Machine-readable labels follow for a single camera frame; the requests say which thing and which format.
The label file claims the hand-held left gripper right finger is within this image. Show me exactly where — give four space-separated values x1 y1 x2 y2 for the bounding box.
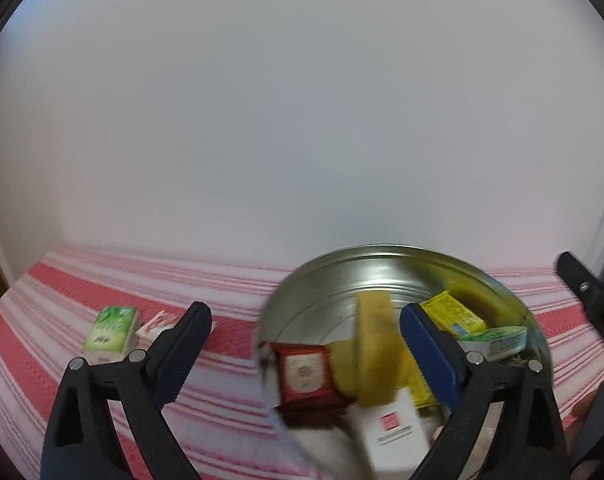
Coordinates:
399 302 570 480

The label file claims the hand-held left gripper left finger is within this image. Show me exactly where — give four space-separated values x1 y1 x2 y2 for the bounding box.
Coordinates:
41 301 213 480

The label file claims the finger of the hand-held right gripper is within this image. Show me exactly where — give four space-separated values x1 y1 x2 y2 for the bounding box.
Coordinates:
556 252 604 356

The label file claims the yellow snack packet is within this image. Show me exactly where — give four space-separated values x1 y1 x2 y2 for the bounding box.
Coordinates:
328 339 364 398
419 291 488 337
398 347 439 411

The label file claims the yellow sponge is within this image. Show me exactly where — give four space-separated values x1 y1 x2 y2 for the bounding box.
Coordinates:
356 289 400 408

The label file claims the round metal bowl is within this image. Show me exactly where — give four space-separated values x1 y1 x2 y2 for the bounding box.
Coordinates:
256 244 553 480

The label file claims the person's right hand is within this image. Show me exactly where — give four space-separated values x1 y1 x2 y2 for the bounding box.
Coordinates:
572 387 599 418

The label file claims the white red sachet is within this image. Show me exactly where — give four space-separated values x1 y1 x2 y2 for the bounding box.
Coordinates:
134 310 182 339

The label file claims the green tissue pack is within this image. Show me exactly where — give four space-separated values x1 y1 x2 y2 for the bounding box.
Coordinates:
82 306 139 365
457 326 529 361

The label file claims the red white striped cloth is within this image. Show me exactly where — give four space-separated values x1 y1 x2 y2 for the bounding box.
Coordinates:
0 245 604 480

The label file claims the white box red label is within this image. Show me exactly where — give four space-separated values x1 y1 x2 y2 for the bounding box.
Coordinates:
349 387 433 476

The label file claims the red snack packet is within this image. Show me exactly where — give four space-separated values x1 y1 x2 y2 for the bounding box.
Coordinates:
271 342 355 413

